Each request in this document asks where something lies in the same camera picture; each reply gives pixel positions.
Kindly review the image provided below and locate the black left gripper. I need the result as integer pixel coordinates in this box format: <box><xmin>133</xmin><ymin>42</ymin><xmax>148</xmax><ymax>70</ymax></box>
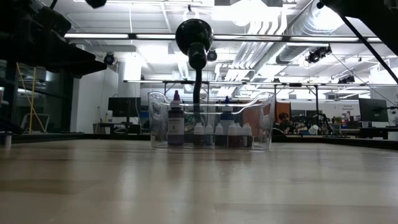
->
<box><xmin>0</xmin><ymin>29</ymin><xmax>108</xmax><ymax>78</ymax></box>

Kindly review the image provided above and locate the large purple food coloring bottle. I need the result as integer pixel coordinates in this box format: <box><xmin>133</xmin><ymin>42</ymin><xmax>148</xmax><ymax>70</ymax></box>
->
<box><xmin>167</xmin><ymin>90</ymin><xmax>185</xmax><ymax>146</ymax></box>

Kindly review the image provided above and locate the small olive-label dropper bottle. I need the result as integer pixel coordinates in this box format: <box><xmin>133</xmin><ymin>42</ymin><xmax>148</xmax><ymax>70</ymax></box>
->
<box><xmin>193</xmin><ymin>122</ymin><xmax>205</xmax><ymax>146</ymax></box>

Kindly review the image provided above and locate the small blue-label dropper bottle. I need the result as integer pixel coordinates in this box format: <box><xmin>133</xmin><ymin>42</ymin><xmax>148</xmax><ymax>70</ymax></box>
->
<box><xmin>204</xmin><ymin>123</ymin><xmax>215</xmax><ymax>146</ymax></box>

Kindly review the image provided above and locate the large blue food coloring bottle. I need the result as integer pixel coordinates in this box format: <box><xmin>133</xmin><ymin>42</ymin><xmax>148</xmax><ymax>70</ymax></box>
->
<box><xmin>220</xmin><ymin>96</ymin><xmax>235</xmax><ymax>135</ymax></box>

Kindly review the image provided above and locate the small maroon dropper bottle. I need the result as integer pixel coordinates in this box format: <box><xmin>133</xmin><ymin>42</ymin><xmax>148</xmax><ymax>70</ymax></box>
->
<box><xmin>227</xmin><ymin>123</ymin><xmax>239</xmax><ymax>148</ymax></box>

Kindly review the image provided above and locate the linear ceiling light row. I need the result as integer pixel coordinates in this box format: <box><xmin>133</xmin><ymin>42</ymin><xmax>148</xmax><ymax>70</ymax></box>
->
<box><xmin>63</xmin><ymin>32</ymin><xmax>398</xmax><ymax>44</ymax></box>

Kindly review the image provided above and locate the black computer monitor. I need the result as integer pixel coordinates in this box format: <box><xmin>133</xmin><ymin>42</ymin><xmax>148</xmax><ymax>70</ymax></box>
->
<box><xmin>358</xmin><ymin>98</ymin><xmax>389</xmax><ymax>123</ymax></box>
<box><xmin>108</xmin><ymin>96</ymin><xmax>142</xmax><ymax>118</ymax></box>

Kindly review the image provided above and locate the grey framed panel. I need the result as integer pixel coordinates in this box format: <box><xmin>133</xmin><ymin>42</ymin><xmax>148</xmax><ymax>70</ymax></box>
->
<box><xmin>20</xmin><ymin>113</ymin><xmax>51</xmax><ymax>134</ymax></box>

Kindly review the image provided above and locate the black gooseneck desk lamp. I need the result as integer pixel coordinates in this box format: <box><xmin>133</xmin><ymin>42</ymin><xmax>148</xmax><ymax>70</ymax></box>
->
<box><xmin>175</xmin><ymin>18</ymin><xmax>215</xmax><ymax>125</ymax></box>

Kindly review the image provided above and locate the clear plastic bin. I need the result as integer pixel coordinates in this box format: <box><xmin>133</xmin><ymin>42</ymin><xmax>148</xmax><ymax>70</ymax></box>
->
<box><xmin>147</xmin><ymin>91</ymin><xmax>277</xmax><ymax>151</ymax></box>

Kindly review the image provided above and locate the orange partition panel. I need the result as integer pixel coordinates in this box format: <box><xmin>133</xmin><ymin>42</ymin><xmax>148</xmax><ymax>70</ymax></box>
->
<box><xmin>242</xmin><ymin>101</ymin><xmax>292</xmax><ymax>138</ymax></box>

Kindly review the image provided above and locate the person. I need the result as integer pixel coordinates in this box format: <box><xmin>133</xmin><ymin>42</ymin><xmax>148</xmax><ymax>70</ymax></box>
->
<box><xmin>277</xmin><ymin>111</ymin><xmax>307</xmax><ymax>135</ymax></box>

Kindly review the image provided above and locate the black ceiling spotlight cluster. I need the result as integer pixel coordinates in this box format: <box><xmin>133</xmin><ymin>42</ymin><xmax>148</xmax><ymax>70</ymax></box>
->
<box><xmin>305</xmin><ymin>45</ymin><xmax>333</xmax><ymax>65</ymax></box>

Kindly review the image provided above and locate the black desk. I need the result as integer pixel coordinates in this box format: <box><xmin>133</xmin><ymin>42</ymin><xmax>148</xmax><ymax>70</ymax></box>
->
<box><xmin>357</xmin><ymin>126</ymin><xmax>398</xmax><ymax>140</ymax></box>

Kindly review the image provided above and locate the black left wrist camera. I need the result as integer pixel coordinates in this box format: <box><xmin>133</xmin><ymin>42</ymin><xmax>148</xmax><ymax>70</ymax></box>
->
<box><xmin>32</xmin><ymin>5</ymin><xmax>73</xmax><ymax>39</ymax></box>

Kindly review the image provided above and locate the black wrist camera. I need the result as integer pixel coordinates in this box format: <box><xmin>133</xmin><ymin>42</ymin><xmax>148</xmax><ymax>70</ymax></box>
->
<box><xmin>32</xmin><ymin>5</ymin><xmax>73</xmax><ymax>39</ymax></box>
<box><xmin>85</xmin><ymin>0</ymin><xmax>108</xmax><ymax>9</ymax></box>

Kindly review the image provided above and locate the yellow cable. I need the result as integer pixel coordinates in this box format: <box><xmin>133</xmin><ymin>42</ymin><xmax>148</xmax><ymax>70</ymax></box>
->
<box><xmin>15</xmin><ymin>62</ymin><xmax>47</xmax><ymax>134</ymax></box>

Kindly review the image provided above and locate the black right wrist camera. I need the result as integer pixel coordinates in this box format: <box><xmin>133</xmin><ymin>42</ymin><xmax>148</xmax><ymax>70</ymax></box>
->
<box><xmin>85</xmin><ymin>0</ymin><xmax>108</xmax><ymax>9</ymax></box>

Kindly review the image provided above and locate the silver ceiling air duct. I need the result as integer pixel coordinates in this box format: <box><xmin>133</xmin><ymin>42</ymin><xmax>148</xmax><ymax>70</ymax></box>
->
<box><xmin>275</xmin><ymin>0</ymin><xmax>335</xmax><ymax>65</ymax></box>

